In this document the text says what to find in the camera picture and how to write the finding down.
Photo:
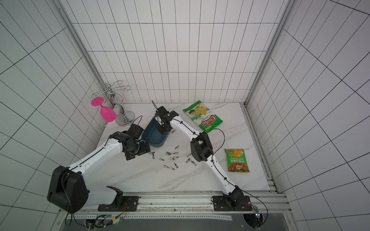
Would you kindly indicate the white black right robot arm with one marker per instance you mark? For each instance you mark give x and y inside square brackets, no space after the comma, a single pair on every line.
[232,198]

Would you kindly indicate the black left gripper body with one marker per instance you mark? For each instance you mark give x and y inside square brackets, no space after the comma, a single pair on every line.
[137,149]

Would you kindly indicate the dark teal storage box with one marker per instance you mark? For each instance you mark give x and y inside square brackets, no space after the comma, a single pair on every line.
[152,135]

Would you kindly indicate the pink plastic goblet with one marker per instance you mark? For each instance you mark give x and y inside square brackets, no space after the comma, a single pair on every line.
[107,113]

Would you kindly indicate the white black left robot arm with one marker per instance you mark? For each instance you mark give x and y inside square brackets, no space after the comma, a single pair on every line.
[68,188]

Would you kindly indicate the chrome cup holder stand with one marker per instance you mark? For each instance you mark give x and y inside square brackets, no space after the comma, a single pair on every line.
[110,94]

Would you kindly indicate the green Chuba chips bag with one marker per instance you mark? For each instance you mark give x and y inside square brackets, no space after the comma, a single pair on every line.
[203,116]

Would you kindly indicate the green red snack packet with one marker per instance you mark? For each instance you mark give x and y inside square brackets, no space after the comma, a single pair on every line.
[236,160]

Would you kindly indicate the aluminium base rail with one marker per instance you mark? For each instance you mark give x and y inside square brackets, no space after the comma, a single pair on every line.
[187,205]

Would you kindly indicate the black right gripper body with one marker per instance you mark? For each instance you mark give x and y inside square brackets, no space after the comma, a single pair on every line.
[161,119]

